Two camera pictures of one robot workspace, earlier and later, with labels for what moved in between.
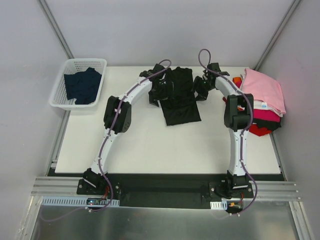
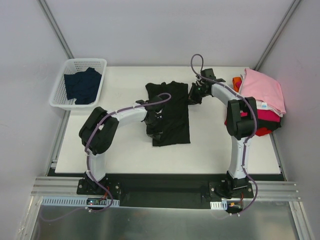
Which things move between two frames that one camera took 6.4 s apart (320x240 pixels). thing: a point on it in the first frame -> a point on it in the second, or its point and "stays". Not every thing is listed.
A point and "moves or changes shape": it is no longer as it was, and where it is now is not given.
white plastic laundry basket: (79, 85) stays
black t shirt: (179, 107) moves or changes shape
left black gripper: (157, 91) -> (154, 124)
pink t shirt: (264, 88) stays
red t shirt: (254, 128) stays
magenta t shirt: (266, 115) stays
